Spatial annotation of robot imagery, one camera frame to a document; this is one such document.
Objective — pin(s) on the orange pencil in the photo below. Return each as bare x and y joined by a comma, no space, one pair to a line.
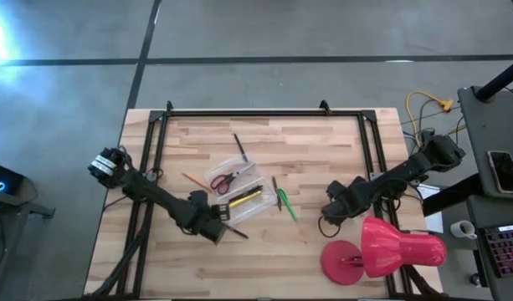
196,182

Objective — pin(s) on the yellow highlighter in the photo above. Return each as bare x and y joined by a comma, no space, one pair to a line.
245,199

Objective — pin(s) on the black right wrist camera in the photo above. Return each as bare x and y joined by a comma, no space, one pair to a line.
335,190

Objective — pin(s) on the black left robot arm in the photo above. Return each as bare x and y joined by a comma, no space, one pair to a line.
155,194

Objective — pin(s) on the black device with blue light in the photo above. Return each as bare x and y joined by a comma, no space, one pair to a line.
5,177

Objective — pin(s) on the white mug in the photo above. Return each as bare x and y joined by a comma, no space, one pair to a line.
463,229

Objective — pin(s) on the grey cart top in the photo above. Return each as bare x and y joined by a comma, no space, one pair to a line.
482,125

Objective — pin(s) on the grey desk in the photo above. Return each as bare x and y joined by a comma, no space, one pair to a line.
490,209

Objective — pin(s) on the black keyboard with pink keys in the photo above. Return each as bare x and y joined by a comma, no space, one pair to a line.
507,251

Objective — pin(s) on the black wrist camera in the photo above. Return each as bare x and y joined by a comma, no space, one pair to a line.
335,190
199,197

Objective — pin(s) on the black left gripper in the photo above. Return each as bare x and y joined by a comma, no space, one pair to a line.
206,212

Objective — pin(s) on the black smartphone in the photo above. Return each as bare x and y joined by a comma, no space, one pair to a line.
503,171

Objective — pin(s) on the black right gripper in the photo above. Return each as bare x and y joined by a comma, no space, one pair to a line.
350,198

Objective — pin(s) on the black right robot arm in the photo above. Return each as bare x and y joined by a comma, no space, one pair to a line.
406,167

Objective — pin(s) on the black pen with grey tip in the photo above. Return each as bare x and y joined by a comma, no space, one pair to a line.
240,147

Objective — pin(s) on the dark grey mechanical pencil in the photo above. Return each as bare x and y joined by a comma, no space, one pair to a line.
276,194

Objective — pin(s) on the black pole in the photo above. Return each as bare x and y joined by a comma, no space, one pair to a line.
503,77

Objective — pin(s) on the grey device stand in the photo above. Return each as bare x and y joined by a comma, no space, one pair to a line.
34,205

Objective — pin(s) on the clear plastic supply box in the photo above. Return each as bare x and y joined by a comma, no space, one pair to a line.
260,205

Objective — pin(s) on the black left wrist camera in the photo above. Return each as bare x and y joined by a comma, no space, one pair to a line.
199,197

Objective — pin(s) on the black aluminium table frame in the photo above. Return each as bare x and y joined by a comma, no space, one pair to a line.
260,113

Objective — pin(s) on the green pen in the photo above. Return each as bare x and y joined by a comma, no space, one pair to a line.
287,205

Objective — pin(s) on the red desk lamp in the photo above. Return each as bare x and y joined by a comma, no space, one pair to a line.
390,246

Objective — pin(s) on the white paper sheet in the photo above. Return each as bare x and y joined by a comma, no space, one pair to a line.
434,221

